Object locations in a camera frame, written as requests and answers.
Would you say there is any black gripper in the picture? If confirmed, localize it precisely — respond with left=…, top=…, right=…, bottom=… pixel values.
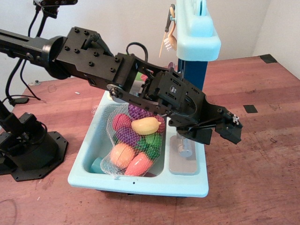
left=128, top=70, right=243, bottom=145

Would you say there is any grey toy faucet lever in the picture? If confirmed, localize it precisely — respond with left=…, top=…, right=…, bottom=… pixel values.
left=176, top=134, right=195, bottom=158

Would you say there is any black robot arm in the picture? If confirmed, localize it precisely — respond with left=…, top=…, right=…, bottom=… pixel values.
left=0, top=27, right=242, bottom=144

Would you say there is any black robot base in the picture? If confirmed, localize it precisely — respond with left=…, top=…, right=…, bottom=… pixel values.
left=0, top=104, right=68, bottom=182

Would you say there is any black tape square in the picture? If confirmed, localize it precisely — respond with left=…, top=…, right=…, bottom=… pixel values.
left=243, top=105, right=258, bottom=113

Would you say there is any light blue toy sink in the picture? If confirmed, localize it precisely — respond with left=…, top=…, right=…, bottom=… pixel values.
left=67, top=92, right=209, bottom=197

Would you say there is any green toy vegetable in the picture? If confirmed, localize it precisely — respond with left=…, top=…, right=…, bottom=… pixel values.
left=136, top=133, right=162, bottom=160

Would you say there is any yellow toy lemon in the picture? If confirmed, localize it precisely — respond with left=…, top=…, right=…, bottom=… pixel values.
left=131, top=117, right=161, bottom=135

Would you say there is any white mesh bag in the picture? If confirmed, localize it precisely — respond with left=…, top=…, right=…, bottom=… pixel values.
left=99, top=104, right=166, bottom=177

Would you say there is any pink toy carrot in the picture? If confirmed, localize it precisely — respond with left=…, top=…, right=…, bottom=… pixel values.
left=124, top=152, right=153, bottom=176

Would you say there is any black tape corner piece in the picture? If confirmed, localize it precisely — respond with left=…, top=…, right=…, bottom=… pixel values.
left=259, top=54, right=277, bottom=64

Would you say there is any purple toy eggplant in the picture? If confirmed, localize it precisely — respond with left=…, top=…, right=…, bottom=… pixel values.
left=116, top=127, right=141, bottom=147

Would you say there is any light blue toy shelf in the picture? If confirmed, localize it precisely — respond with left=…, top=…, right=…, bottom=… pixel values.
left=175, top=0, right=221, bottom=90

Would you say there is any magenta toy fruit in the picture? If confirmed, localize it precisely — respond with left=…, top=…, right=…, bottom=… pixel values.
left=112, top=113, right=131, bottom=131

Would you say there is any orange toy fruit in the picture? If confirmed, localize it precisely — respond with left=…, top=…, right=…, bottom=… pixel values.
left=110, top=143, right=135, bottom=169

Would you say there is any orange toy brush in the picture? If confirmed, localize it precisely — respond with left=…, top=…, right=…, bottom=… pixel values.
left=159, top=17, right=177, bottom=57

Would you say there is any grey toy utensil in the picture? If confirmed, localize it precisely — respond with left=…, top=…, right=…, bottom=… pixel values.
left=165, top=4, right=175, bottom=33

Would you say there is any teal toy cup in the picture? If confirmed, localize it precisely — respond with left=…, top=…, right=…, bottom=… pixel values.
left=90, top=157, right=104, bottom=174

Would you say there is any overhead camera on stand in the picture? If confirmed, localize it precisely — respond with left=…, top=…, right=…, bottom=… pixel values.
left=27, top=0, right=78, bottom=37

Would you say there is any black cable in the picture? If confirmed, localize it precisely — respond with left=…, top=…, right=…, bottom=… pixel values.
left=5, top=9, right=47, bottom=105

